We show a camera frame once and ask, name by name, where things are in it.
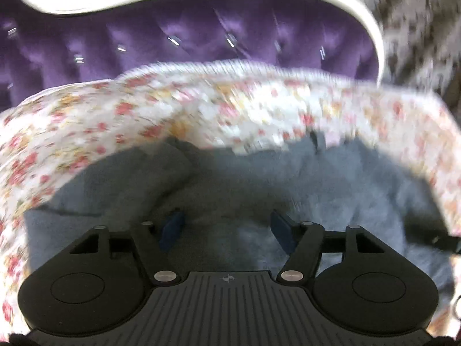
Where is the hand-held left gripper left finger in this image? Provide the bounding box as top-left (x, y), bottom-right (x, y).
top-left (68, 209), bottom-right (187, 284)

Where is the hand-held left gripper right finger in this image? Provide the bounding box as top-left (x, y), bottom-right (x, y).
top-left (269, 210), bottom-right (388, 284)

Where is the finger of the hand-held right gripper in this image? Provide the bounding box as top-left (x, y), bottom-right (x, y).
top-left (406, 224), bottom-right (461, 255)

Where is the grey argyle sweater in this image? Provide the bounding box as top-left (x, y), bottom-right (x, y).
top-left (23, 130), bottom-right (455, 298)

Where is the floral blanket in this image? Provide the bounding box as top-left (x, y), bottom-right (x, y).
top-left (0, 59), bottom-right (461, 336)

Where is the purple tufted headboard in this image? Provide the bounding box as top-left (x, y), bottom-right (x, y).
top-left (0, 0), bottom-right (389, 113)

